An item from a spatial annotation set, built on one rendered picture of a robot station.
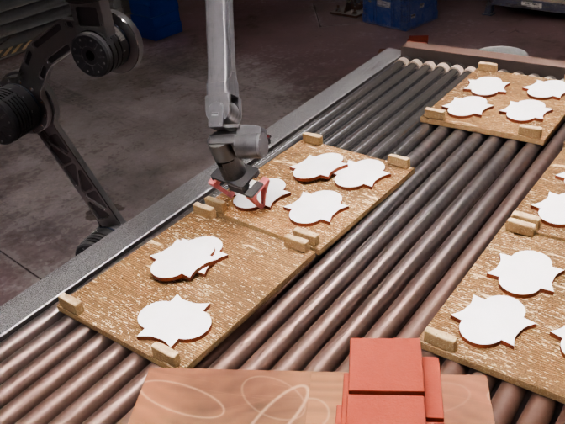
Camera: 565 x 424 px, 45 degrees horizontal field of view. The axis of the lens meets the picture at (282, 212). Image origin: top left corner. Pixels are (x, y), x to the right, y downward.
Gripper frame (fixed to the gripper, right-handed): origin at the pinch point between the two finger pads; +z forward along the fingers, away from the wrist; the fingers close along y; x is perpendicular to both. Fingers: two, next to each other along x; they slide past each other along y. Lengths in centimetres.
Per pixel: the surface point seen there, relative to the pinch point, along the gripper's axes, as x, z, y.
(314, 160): -22.8, 7.3, -2.0
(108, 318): 43.9, -12.2, -4.4
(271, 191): -6.2, 2.4, -2.3
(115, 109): -119, 140, 273
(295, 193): -9.0, 4.3, -6.9
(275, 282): 18.8, -4.5, -24.8
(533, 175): -45, 17, -50
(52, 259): 5, 100, 158
